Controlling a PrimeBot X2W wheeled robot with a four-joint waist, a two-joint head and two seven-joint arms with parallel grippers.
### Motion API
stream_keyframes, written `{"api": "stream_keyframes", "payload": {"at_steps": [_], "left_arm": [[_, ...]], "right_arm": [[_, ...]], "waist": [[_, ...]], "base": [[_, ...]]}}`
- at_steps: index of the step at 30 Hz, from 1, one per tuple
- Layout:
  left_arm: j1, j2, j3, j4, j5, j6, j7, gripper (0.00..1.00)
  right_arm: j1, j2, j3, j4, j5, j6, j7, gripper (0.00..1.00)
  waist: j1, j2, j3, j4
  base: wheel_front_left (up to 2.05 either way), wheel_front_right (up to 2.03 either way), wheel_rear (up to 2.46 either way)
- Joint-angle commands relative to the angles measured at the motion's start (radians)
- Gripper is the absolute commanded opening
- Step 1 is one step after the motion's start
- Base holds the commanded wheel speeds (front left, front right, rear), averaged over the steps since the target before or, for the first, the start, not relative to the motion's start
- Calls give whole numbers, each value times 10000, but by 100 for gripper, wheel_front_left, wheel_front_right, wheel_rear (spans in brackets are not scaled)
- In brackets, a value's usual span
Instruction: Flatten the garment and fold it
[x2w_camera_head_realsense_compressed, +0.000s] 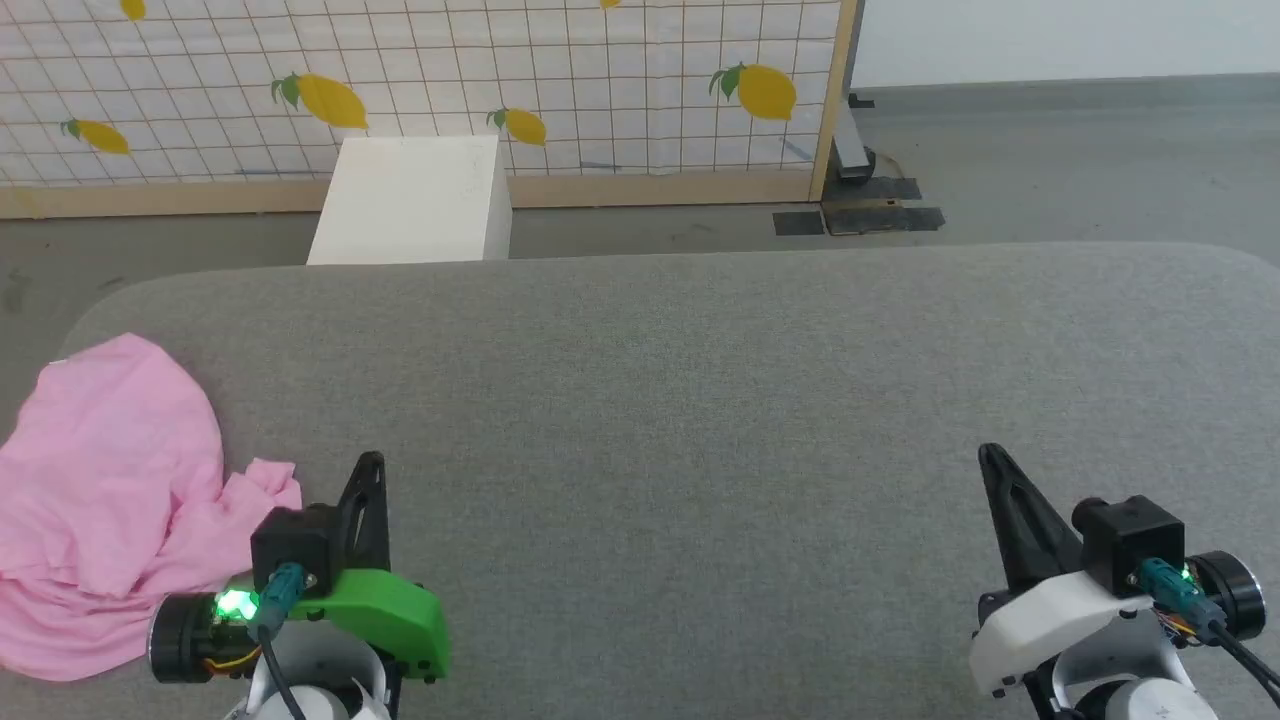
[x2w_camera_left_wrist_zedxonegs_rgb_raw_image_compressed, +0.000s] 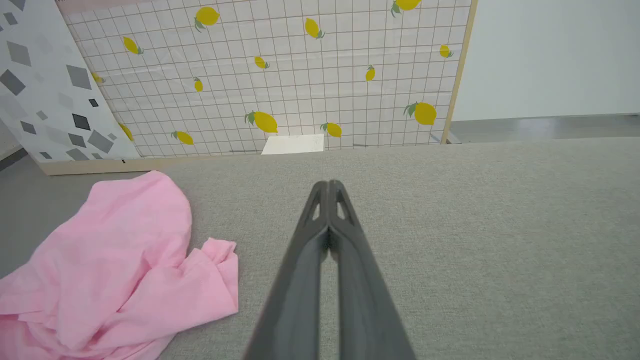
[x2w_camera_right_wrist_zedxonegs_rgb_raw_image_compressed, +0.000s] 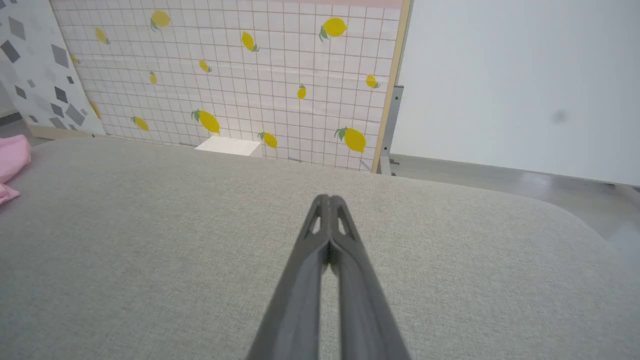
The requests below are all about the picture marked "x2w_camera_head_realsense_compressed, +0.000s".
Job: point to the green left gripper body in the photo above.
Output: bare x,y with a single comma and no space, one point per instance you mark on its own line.
395,615

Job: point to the white box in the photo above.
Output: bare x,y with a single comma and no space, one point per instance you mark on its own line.
415,200

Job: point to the grey fabric sofa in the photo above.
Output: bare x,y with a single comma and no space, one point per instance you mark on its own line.
700,430

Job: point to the pink cloth garment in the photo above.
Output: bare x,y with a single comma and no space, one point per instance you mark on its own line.
110,480

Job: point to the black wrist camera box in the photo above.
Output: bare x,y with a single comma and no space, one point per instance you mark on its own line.
292,545
1130,540

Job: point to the lemon print partition screen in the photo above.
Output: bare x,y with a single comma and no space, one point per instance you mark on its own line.
600,80

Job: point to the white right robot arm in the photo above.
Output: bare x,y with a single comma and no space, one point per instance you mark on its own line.
1130,675

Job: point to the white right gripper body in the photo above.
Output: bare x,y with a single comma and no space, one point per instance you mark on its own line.
1050,615

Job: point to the grey metal partition foot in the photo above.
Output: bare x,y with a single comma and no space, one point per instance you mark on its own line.
852,150

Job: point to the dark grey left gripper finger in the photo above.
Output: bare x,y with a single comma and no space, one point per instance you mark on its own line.
368,520

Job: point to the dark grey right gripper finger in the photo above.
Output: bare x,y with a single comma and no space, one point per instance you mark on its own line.
1025,535

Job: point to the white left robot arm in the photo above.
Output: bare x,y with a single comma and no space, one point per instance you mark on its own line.
315,680

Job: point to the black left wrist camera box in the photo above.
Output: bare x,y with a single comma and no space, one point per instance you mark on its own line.
292,545

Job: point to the small black floor tape patch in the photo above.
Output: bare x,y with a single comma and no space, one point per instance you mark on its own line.
798,223

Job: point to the large black floor tape patch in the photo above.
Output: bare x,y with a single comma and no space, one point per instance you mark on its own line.
880,212

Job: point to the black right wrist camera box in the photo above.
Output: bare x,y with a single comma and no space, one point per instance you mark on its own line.
1130,540

